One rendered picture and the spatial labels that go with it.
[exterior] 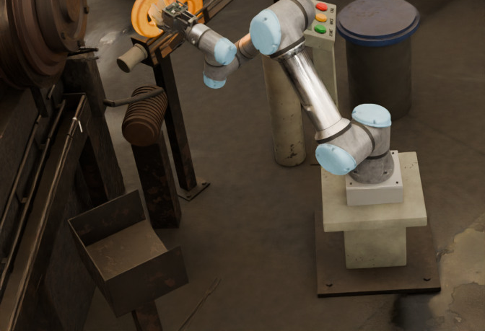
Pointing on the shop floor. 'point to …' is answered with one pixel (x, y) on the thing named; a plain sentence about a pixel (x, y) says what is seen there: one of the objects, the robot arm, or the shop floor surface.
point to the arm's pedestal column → (375, 260)
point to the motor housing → (152, 157)
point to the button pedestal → (323, 58)
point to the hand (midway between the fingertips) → (150, 9)
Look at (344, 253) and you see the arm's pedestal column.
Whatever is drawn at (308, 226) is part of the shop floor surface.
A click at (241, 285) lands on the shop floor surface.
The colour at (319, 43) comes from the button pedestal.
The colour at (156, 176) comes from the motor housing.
